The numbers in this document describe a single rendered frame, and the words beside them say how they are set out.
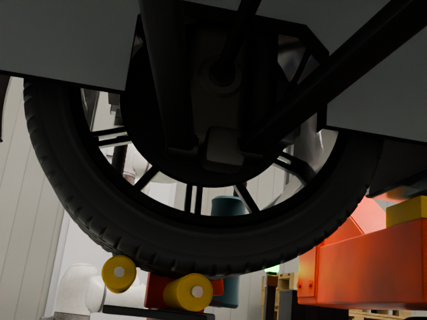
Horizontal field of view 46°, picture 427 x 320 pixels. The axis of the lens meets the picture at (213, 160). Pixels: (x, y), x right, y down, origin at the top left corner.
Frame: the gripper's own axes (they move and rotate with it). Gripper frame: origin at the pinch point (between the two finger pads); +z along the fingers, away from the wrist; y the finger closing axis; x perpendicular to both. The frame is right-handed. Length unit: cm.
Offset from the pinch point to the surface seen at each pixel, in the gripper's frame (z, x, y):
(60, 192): 13, 112, 43
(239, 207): 2, 90, -3
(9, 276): -2, -347, -6
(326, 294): 18, 84, -36
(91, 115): -11, 89, 36
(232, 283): 20, 89, -3
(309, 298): 19, 72, -39
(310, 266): 10, 73, -38
